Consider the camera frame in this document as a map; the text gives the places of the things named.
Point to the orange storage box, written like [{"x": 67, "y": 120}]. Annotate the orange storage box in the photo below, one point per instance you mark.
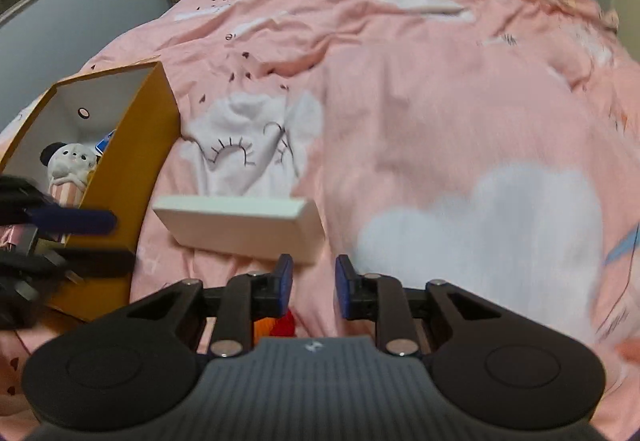
[{"x": 130, "y": 161}]

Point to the white panda plush toy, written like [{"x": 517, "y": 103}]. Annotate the white panda plush toy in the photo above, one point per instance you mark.
[{"x": 67, "y": 166}]

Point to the orange crochet ball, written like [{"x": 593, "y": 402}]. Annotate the orange crochet ball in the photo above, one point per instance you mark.
[{"x": 284, "y": 325}]

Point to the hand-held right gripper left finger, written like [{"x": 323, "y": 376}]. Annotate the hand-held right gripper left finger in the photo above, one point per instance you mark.
[{"x": 285, "y": 278}]

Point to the pink printed bedsheet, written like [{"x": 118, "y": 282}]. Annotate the pink printed bedsheet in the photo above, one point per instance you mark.
[{"x": 425, "y": 96}]

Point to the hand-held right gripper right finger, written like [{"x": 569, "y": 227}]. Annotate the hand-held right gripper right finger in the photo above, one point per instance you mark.
[{"x": 344, "y": 286}]

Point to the white rectangular box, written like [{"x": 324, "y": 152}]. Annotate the white rectangular box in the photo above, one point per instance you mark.
[{"x": 240, "y": 228}]

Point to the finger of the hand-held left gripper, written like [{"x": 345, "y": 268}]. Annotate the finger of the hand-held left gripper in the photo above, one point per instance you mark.
[
  {"x": 75, "y": 220},
  {"x": 100, "y": 263}
]

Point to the silver pink box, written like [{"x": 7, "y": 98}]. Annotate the silver pink box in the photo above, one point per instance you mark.
[{"x": 20, "y": 239}]

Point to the blue card box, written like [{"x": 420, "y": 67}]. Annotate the blue card box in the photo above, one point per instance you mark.
[{"x": 106, "y": 143}]

